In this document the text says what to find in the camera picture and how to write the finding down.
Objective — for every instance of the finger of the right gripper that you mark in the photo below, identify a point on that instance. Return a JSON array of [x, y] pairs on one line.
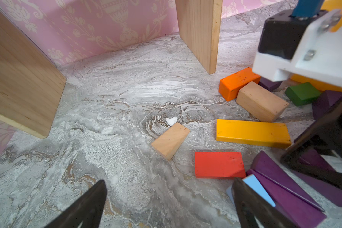
[[324, 134]]

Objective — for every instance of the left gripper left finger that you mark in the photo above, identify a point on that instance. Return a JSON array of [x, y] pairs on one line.
[[86, 211]]

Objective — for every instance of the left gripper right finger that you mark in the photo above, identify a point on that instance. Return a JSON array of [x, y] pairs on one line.
[[251, 207]]

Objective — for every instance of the yellow plastic storage bin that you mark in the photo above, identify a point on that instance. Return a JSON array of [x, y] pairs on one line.
[[319, 54]]

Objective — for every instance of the light blue brick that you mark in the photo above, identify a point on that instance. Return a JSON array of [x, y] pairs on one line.
[[255, 185]]

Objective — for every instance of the purple wedge brick pair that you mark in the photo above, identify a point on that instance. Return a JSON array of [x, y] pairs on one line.
[[290, 199]]

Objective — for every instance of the green brick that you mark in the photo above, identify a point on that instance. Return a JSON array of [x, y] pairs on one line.
[[302, 94]]

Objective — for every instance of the red flat brick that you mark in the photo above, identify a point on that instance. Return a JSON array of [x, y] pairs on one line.
[[219, 165]]

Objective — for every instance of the yellow long brick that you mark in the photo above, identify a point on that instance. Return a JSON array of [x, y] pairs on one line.
[[253, 133]]

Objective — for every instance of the purple brick near orange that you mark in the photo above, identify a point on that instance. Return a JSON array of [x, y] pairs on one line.
[[269, 85]]

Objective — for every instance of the tan wood brick upright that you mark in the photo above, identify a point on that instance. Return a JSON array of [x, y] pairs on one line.
[[261, 103]]

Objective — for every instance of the tan wood brick left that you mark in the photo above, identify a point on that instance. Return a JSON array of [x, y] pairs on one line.
[[169, 142]]

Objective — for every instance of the wooden two-tier shelf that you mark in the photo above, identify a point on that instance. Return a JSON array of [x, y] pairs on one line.
[[31, 86]]

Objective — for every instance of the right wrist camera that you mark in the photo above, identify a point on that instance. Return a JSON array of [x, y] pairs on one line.
[[280, 39]]

